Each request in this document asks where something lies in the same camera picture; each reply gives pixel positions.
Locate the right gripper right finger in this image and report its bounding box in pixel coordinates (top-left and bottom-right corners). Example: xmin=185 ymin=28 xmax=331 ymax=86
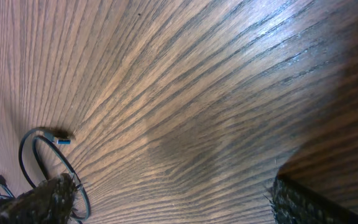
xmin=270 ymin=175 xmax=358 ymax=224

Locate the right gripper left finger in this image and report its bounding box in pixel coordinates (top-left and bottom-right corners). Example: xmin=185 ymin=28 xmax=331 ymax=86
xmin=0 ymin=173 xmax=77 ymax=224

